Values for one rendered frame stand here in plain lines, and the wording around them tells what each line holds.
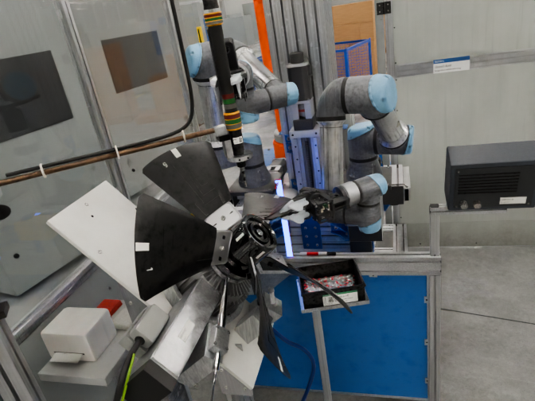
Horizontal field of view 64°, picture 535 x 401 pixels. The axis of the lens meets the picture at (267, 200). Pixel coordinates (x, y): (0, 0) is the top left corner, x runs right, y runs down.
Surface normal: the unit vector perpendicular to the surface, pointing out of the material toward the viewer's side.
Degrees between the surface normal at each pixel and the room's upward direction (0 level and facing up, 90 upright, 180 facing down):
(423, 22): 90
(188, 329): 50
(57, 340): 90
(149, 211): 69
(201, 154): 37
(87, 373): 0
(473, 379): 0
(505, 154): 15
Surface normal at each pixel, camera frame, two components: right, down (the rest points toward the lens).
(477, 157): -0.21, -0.76
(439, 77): -0.23, 0.43
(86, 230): 0.64, -0.61
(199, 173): 0.14, -0.47
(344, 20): -0.44, 0.43
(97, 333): 0.96, -0.04
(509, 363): -0.15, -0.90
